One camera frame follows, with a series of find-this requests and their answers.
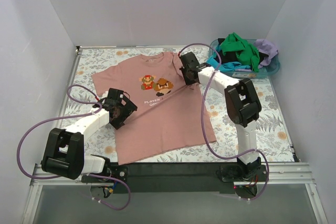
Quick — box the pink printed t shirt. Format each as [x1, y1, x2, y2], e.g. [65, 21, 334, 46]
[92, 52, 216, 164]

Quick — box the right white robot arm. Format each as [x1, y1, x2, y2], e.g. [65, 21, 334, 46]
[178, 52, 261, 182]

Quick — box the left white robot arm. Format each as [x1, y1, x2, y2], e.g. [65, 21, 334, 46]
[41, 88, 138, 179]

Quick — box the teal t shirt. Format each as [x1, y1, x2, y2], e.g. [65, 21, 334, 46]
[206, 58, 244, 73]

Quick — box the black t shirt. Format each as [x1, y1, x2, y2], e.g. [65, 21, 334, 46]
[218, 50, 238, 64]

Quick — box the green t shirt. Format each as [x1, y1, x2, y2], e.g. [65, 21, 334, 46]
[219, 33, 260, 72]

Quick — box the lavender t shirt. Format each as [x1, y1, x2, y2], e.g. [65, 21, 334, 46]
[253, 39, 278, 69]

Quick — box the teal plastic basket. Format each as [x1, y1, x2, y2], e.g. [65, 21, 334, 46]
[208, 39, 280, 79]

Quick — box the floral patterned table mat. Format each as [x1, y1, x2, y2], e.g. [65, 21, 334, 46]
[70, 47, 295, 162]

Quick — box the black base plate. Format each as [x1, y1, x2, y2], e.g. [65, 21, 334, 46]
[81, 161, 269, 194]

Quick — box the aluminium frame rail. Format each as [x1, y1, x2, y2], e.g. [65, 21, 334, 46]
[30, 162, 316, 186]

